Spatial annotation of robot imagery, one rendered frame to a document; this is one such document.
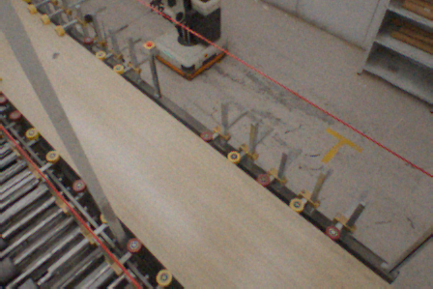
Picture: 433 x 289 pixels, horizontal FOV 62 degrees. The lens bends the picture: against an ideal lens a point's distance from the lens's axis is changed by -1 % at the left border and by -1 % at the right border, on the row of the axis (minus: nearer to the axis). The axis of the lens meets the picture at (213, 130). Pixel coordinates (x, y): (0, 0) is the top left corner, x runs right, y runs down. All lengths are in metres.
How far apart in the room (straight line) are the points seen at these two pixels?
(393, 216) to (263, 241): 1.64
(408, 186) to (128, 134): 2.49
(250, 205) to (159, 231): 0.55
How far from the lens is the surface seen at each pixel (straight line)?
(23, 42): 1.18
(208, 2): 3.90
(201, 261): 2.07
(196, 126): 2.81
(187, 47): 4.18
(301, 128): 3.79
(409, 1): 4.02
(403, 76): 4.49
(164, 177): 2.32
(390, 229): 3.43
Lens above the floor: 2.86
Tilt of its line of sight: 51 degrees down
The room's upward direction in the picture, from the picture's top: 1 degrees counter-clockwise
